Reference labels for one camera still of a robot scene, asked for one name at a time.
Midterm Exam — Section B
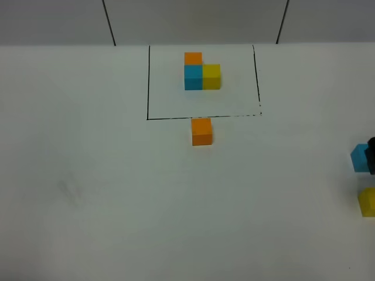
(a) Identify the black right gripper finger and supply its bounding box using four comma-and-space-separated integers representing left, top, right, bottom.
364, 137, 375, 175

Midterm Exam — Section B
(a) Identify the template yellow cube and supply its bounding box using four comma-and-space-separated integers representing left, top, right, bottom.
203, 64, 221, 90

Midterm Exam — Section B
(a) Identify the template blue cube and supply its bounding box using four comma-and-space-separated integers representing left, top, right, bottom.
184, 65, 203, 90

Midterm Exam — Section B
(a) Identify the template orange cube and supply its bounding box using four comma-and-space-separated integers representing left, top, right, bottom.
184, 52, 203, 65

